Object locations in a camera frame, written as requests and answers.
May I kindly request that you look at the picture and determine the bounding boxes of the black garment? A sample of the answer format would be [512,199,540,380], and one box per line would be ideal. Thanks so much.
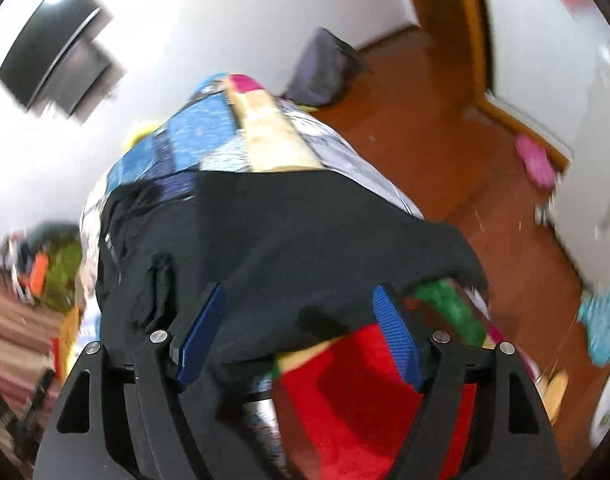
[95,170,489,426]

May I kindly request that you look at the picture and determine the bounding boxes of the dark backpack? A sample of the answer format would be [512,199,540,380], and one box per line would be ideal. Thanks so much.
[285,27,369,108]

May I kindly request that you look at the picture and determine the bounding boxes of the orange object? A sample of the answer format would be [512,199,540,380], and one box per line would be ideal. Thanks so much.
[27,255,50,299]

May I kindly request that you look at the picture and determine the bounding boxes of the red cloth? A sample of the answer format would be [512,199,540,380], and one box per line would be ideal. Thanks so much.
[277,324,478,480]

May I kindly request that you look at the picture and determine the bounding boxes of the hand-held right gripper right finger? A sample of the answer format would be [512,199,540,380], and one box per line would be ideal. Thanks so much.
[372,283,564,480]

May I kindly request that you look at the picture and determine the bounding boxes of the wooden door frame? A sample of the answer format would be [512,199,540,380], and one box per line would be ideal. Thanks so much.
[395,0,571,171]

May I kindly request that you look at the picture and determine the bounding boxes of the teal cloth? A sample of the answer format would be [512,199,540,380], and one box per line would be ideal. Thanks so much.
[577,285,610,367]

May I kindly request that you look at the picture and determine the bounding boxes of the pink slipper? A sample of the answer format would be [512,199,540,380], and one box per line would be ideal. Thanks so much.
[515,135,557,191]

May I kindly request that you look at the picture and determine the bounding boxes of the patchwork printed blanket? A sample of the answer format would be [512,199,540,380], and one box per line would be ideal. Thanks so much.
[80,74,541,480]

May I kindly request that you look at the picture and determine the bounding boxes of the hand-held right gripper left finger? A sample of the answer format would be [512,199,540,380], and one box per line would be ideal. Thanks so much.
[32,282,229,480]

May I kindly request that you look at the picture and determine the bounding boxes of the white wardrobe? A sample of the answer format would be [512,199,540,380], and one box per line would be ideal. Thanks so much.
[535,10,610,301]

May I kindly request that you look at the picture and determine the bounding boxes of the black wall television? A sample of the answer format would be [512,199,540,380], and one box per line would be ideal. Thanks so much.
[0,0,126,121]

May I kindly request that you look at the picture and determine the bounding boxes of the green cloth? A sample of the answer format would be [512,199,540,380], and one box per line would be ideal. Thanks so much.
[414,280,488,348]

